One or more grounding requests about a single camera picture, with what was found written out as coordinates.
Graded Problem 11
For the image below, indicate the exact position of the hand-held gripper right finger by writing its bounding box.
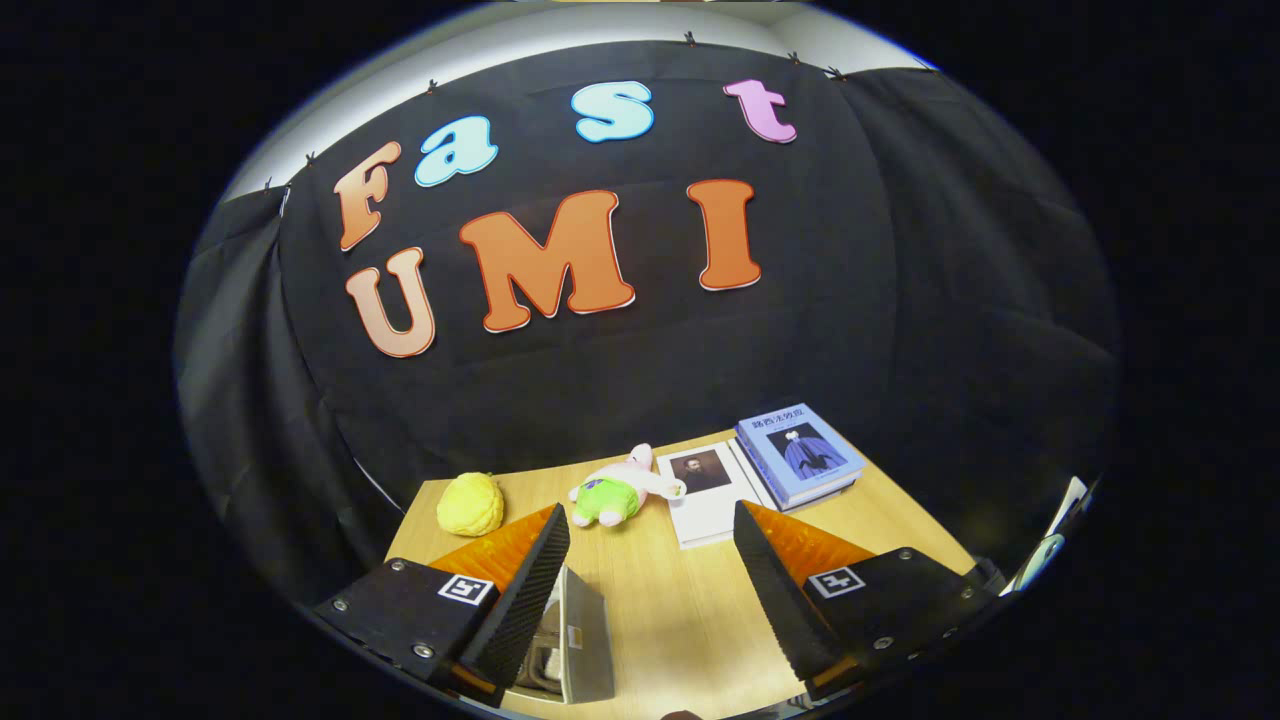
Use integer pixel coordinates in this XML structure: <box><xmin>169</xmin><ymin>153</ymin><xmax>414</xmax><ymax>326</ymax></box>
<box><xmin>733</xmin><ymin>500</ymin><xmax>1001</xmax><ymax>701</ymax></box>

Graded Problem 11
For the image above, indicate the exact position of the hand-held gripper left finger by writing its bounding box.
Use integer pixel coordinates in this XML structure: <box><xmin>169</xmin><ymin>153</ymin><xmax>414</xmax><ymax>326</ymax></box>
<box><xmin>312</xmin><ymin>503</ymin><xmax>571</xmax><ymax>706</ymax></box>

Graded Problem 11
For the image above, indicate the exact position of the grey fabric storage box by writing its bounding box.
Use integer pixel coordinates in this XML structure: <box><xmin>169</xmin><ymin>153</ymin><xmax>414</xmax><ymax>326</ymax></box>
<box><xmin>515</xmin><ymin>565</ymin><xmax>616</xmax><ymax>706</ymax></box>

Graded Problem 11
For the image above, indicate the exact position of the yellow plush toy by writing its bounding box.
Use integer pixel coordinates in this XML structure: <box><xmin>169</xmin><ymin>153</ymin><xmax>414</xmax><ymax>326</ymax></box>
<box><xmin>437</xmin><ymin>472</ymin><xmax>505</xmax><ymax>538</ymax></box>

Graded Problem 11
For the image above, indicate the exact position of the white book with dark portrait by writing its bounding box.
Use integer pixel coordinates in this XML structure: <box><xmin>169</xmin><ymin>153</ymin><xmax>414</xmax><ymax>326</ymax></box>
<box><xmin>655</xmin><ymin>445</ymin><xmax>766</xmax><ymax>551</ymax></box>

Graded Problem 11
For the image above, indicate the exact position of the plain white book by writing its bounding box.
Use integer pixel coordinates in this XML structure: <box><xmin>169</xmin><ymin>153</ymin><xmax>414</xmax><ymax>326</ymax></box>
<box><xmin>727</xmin><ymin>438</ymin><xmax>791</xmax><ymax>514</ymax></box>

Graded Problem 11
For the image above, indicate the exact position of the blue-edged book with white pages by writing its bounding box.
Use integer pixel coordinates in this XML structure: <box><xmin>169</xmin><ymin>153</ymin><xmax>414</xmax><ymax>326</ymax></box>
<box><xmin>733</xmin><ymin>430</ymin><xmax>865</xmax><ymax>513</ymax></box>

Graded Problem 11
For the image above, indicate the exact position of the pink and green plush toy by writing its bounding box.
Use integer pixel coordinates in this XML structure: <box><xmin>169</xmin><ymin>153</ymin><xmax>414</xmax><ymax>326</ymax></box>
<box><xmin>568</xmin><ymin>443</ymin><xmax>688</xmax><ymax>529</ymax></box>

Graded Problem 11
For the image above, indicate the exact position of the blue cover book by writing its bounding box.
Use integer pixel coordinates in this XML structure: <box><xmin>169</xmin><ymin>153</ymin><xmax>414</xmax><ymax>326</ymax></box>
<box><xmin>735</xmin><ymin>403</ymin><xmax>867</xmax><ymax>506</ymax></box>

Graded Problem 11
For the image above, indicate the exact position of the black backdrop cloth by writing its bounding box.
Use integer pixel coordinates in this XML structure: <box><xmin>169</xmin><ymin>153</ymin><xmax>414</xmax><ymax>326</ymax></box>
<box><xmin>175</xmin><ymin>40</ymin><xmax>1121</xmax><ymax>601</ymax></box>

